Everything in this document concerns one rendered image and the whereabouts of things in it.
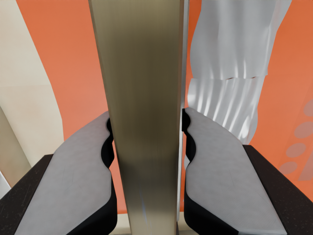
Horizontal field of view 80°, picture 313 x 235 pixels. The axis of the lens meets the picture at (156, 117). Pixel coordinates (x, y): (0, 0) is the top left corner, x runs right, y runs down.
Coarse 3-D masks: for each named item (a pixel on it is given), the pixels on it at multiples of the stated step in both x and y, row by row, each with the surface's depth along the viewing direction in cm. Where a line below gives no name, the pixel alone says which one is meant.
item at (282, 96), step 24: (72, 96) 18; (96, 96) 18; (264, 96) 19; (288, 96) 19; (72, 120) 19; (264, 120) 20; (288, 120) 20; (264, 144) 22; (120, 192) 25; (312, 192) 27
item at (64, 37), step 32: (32, 0) 14; (64, 0) 14; (192, 0) 14; (32, 32) 15; (64, 32) 15; (192, 32) 16; (288, 32) 16; (64, 64) 16; (96, 64) 17; (288, 64) 17
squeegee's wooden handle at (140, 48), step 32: (96, 0) 5; (128, 0) 5; (160, 0) 5; (96, 32) 6; (128, 32) 6; (160, 32) 6; (128, 64) 6; (160, 64) 6; (128, 96) 7; (160, 96) 7; (128, 128) 8; (160, 128) 8; (128, 160) 8; (160, 160) 8; (128, 192) 10; (160, 192) 10; (160, 224) 11
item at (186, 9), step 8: (184, 0) 11; (184, 8) 11; (184, 16) 11; (184, 24) 12; (184, 32) 12; (184, 40) 12; (184, 48) 12; (184, 56) 13; (184, 64) 13; (184, 72) 13; (184, 80) 13; (184, 88) 14; (184, 96) 14; (184, 104) 15
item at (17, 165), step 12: (0, 108) 18; (0, 120) 18; (0, 132) 18; (12, 132) 20; (0, 144) 18; (12, 144) 20; (0, 156) 18; (12, 156) 19; (24, 156) 21; (0, 168) 18; (12, 168) 19; (24, 168) 21; (0, 180) 18; (12, 180) 19; (0, 192) 19
